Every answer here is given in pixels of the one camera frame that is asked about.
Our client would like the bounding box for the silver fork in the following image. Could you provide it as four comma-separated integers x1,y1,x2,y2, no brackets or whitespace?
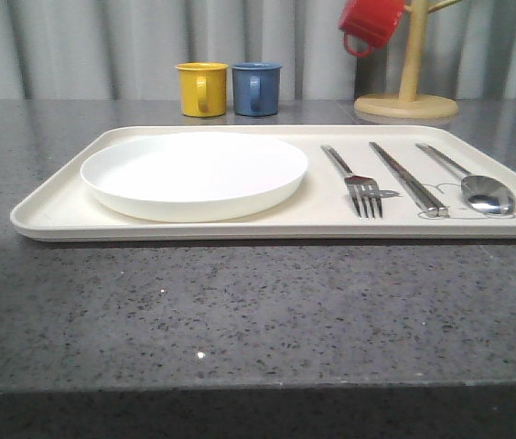
321,145,383,220

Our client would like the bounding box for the red mug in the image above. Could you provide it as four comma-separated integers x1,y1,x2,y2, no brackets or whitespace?
339,0,405,58

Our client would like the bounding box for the wooden mug tree stand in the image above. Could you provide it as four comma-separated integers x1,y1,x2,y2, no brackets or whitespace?
354,0,459,119

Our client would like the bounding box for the yellow mug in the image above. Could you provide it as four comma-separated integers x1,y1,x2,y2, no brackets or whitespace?
176,62,229,118

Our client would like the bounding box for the cream rabbit serving tray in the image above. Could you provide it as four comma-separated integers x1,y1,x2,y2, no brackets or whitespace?
10,125,516,241

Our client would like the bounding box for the white round plate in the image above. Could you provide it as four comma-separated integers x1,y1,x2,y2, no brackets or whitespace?
81,132,308,222

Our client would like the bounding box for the blue mug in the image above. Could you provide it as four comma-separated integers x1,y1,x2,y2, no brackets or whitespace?
231,62,282,117

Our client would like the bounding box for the silver spoon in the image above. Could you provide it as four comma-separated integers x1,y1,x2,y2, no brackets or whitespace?
416,143,516,216

